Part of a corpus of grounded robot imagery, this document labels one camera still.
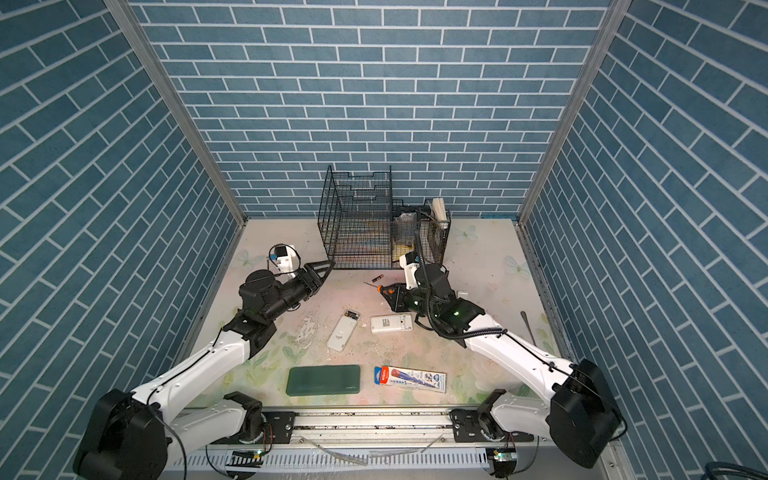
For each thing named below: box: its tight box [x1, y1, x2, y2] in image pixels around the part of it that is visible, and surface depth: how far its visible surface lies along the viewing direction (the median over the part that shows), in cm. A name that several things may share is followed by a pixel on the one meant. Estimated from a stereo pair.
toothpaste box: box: [374, 366, 447, 394], surface depth 82 cm
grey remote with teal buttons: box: [326, 309, 361, 353], surface depth 92 cm
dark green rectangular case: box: [286, 365, 361, 396], surface depth 82 cm
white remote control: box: [370, 314, 413, 333], surface depth 93 cm
